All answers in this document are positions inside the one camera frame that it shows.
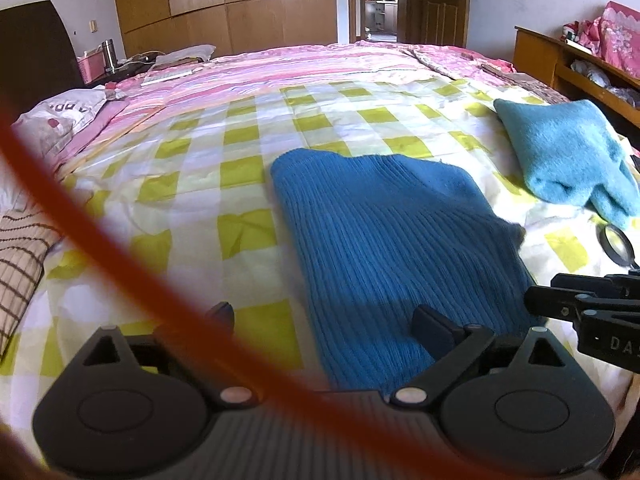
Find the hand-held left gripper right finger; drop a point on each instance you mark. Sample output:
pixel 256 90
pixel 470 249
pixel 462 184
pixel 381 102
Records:
pixel 431 325

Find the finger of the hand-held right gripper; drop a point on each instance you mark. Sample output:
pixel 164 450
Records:
pixel 585 284
pixel 552 302

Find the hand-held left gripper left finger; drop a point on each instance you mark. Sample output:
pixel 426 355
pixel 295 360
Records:
pixel 223 312

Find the blue ribbed sweater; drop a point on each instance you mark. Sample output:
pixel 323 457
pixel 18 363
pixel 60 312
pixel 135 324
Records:
pixel 390 230

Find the black tape roll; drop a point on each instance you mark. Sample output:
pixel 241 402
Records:
pixel 619 259

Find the light teal folded sweater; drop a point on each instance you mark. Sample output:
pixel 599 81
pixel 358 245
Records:
pixel 565 150

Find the yellow checked blanket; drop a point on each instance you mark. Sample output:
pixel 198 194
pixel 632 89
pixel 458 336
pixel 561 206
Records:
pixel 225 170

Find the dark patterned cloth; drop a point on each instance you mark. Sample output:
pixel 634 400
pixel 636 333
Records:
pixel 540 91

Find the brown striped beige pillow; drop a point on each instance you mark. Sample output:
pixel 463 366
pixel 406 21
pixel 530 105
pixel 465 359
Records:
pixel 20 260

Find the crumpled plastic bag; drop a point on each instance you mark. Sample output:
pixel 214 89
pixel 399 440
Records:
pixel 587 70

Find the wooden shelf unit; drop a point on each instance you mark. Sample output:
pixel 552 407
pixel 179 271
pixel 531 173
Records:
pixel 535 55

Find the white book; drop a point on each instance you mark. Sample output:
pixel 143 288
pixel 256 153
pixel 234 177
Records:
pixel 165 76

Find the pink floral cloth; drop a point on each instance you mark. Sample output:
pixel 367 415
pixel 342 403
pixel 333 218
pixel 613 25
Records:
pixel 620 35

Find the dark nightstand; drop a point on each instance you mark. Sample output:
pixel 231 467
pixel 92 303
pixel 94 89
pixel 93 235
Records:
pixel 117 77

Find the pink striped bed sheet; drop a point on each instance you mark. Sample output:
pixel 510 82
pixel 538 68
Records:
pixel 300 65

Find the grey pillow with pink dots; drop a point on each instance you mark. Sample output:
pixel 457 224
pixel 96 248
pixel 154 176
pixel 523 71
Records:
pixel 60 110

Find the pink floral quilt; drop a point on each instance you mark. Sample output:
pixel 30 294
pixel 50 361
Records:
pixel 450 60

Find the white folded cloth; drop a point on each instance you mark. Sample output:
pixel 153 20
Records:
pixel 192 52

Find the pink plastic basket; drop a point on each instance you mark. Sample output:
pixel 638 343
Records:
pixel 90 67

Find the metal thermos bottle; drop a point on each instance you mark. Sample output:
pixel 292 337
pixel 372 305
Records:
pixel 108 57

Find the wooden wardrobe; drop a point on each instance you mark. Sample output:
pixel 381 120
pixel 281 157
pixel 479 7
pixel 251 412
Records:
pixel 225 5

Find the brown wooden door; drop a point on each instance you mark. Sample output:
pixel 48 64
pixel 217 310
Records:
pixel 440 5

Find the dark wooden headboard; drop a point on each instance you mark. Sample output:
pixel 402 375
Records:
pixel 35 45

